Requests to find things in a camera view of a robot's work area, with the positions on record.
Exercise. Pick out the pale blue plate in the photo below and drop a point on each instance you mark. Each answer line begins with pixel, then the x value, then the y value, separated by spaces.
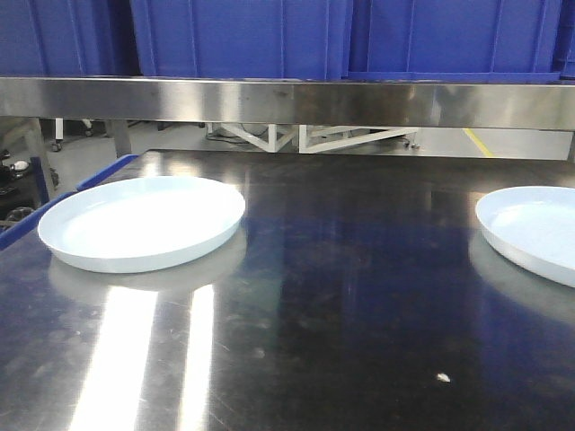
pixel 142 224
pixel 533 227

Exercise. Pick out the white metal frame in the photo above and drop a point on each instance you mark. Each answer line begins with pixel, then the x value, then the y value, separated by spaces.
pixel 306 139

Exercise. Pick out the right blue plastic bin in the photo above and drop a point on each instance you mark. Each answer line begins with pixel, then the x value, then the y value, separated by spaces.
pixel 454 41

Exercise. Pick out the stainless steel shelf rail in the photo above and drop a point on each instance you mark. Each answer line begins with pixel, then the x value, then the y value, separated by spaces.
pixel 369 104

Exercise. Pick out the left blue plastic bin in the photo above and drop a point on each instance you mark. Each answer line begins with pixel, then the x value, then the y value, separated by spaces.
pixel 67 38

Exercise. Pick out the middle blue plastic bin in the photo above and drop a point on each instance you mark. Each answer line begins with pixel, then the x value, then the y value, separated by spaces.
pixel 306 40

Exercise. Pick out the blue side crate rim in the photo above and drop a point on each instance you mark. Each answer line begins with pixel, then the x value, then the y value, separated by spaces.
pixel 29 222

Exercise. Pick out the blue plastic bin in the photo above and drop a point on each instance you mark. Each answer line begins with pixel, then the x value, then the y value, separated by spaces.
pixel 306 40
pixel 454 41
pixel 67 38

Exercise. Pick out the steel table leg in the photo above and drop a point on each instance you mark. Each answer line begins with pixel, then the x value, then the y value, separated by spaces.
pixel 39 161

